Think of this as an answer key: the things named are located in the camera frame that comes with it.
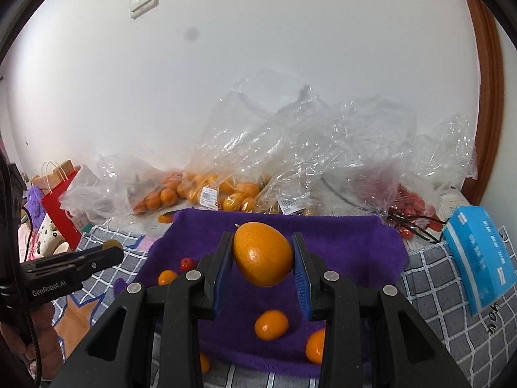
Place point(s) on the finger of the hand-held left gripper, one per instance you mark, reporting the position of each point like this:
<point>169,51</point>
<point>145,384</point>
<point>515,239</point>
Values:
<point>97,262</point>

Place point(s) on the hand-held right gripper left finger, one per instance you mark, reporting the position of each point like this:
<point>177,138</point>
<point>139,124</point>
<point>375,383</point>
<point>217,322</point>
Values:
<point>224,277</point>

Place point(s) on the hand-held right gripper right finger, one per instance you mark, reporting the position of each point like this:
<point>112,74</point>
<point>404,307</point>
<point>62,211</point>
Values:
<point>301,277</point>

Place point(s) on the cluster of small oranges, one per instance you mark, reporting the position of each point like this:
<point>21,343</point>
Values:
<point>112,245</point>

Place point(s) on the red cherry tomato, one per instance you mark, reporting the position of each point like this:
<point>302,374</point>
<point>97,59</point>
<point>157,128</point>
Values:
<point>186,264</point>

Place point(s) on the oval orange tangerine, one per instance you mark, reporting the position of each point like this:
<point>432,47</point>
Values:
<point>262,254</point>

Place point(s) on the purple towel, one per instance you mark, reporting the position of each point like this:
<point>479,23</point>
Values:
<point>355,258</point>

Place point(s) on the person's left hand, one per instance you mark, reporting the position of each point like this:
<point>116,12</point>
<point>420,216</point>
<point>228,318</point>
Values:
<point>44,343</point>

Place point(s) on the white floral pillow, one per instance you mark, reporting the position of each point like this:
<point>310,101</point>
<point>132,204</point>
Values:
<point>50,234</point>

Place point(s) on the red paper bag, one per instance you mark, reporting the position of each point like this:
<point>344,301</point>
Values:
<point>60,218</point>

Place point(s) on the white plastic bag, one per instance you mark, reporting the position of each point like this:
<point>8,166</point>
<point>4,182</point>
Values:
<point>87,194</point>

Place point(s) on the clear bag of tangerines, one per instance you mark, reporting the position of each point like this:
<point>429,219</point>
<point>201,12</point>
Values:
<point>117,182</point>

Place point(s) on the purple fluffy item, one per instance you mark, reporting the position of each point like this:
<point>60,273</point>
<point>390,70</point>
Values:
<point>34,202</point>

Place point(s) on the clear bag of kumquats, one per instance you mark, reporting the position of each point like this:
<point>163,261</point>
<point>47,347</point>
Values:
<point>242,149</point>

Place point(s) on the grey checked blanket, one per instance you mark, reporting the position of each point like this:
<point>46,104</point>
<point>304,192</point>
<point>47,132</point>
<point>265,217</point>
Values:
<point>436,291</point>

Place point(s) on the clear bag of cherry tomatoes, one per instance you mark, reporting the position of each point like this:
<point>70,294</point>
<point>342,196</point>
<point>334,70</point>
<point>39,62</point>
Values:
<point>383,161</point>

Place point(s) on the blue tissue pack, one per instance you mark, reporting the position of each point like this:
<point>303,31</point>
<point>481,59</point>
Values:
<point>480,254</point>

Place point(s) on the brown wooden door frame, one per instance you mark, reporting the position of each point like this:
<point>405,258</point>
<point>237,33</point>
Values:
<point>488,89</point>

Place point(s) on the white light switch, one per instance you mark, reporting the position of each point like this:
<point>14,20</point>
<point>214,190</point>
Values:
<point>143,0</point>

